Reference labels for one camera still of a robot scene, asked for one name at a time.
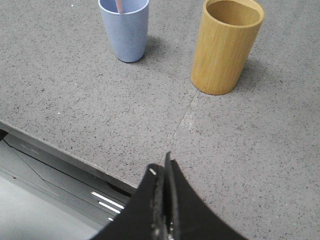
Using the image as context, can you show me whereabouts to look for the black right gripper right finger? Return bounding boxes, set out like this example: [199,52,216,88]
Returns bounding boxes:
[164,152,245,240]

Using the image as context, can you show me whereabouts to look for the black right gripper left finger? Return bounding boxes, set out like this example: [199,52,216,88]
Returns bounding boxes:
[92,163,166,240]

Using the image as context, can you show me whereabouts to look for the blue plastic cup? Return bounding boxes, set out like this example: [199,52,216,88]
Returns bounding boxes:
[98,0,149,63]

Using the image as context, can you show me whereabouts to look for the bamboo cylinder holder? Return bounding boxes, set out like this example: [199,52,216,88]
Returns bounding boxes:
[191,0,265,95]

